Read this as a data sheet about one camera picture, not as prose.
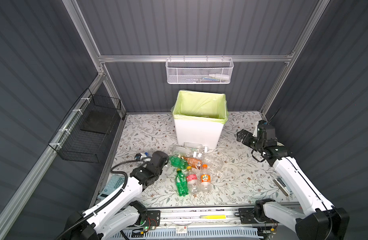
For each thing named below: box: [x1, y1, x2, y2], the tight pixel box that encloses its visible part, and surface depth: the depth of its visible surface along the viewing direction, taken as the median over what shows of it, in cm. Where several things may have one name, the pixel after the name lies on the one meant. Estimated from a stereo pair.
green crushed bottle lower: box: [175, 168, 189, 197], surface depth 84 cm
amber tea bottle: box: [180, 156, 203, 170], surface depth 89 cm
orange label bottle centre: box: [199, 164, 212, 193], surface depth 84 cm
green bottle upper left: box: [170, 156, 189, 170], surface depth 92 cm
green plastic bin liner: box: [170, 90, 229, 125], surface depth 93 cm
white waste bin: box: [174, 118, 225, 149], surface depth 84 cm
